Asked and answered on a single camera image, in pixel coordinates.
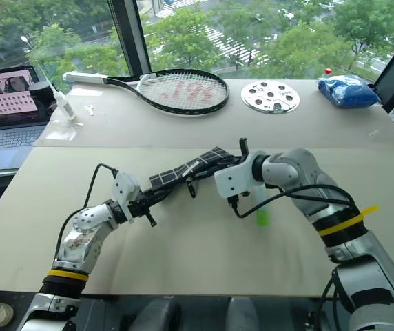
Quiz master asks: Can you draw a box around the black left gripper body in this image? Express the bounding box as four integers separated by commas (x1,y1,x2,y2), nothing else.
127,192,159,228

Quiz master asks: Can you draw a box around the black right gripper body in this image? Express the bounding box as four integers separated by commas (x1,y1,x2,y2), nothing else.
225,137,253,170

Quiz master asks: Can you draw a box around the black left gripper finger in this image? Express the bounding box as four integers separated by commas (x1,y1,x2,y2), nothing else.
147,184,176,201
152,179,191,205

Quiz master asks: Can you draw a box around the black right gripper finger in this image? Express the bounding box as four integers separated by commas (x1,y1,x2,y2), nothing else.
195,157,241,170
185,165,233,181

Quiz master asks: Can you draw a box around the black grid pouch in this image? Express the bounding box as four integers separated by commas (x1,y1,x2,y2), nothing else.
148,146,236,200

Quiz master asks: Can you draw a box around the silver disc with holes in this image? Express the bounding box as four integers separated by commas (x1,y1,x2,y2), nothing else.
240,78,302,115

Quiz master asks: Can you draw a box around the clear plastic sheet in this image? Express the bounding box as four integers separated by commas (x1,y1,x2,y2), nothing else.
46,119,85,141

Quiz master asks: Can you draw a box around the white syringe tube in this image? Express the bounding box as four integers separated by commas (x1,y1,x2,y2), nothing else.
38,65,79,122

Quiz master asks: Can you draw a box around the blue bag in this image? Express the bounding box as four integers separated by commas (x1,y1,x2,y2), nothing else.
317,76,382,110

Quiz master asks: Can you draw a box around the black white tennis racket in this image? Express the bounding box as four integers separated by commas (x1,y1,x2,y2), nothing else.
62,68,231,117

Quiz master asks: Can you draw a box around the grey laptop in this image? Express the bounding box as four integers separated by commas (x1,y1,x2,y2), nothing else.
0,65,52,173

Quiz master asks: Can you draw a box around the black cylinder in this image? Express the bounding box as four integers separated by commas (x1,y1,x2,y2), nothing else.
28,81,59,121

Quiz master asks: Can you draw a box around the black window pillar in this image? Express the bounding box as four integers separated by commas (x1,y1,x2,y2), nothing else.
108,0,152,75

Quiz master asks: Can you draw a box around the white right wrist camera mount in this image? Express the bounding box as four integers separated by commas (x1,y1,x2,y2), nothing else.
214,153,257,199

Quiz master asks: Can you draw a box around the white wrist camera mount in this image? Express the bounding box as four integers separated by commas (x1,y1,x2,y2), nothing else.
214,153,257,199
111,172,141,223

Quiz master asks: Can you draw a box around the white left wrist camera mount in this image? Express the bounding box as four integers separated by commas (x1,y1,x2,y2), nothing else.
111,172,141,223

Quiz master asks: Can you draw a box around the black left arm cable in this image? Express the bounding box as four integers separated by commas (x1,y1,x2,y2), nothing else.
54,163,119,259

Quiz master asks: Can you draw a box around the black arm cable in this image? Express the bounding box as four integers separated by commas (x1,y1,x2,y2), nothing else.
227,184,362,220
54,163,119,259

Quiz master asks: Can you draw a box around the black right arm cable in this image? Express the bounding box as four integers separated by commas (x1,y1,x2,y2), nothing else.
227,184,362,220

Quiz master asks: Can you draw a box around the yellow cable tie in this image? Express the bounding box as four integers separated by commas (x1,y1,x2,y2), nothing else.
318,205,381,237

